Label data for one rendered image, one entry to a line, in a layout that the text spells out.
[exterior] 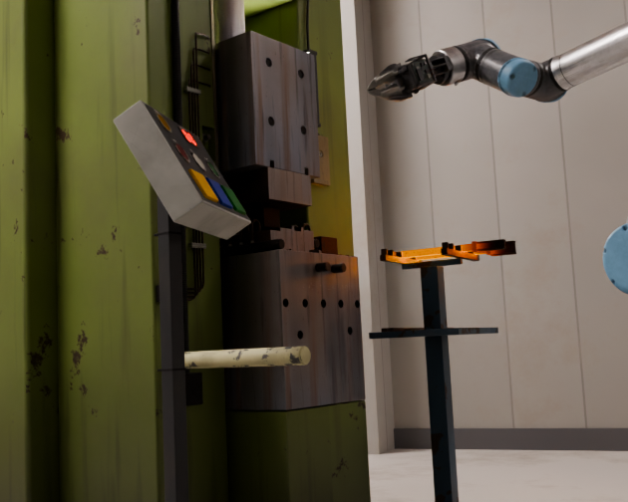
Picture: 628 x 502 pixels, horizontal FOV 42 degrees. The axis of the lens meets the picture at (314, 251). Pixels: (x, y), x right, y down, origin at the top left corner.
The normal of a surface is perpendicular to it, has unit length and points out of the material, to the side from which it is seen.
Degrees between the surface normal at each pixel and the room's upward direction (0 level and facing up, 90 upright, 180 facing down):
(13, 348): 90
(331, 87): 90
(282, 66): 90
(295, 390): 90
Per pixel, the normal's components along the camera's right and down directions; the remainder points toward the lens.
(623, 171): -0.43, -0.08
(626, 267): -0.79, 0.04
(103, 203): -0.62, -0.06
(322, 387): 0.78, -0.11
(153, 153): -0.23, -0.10
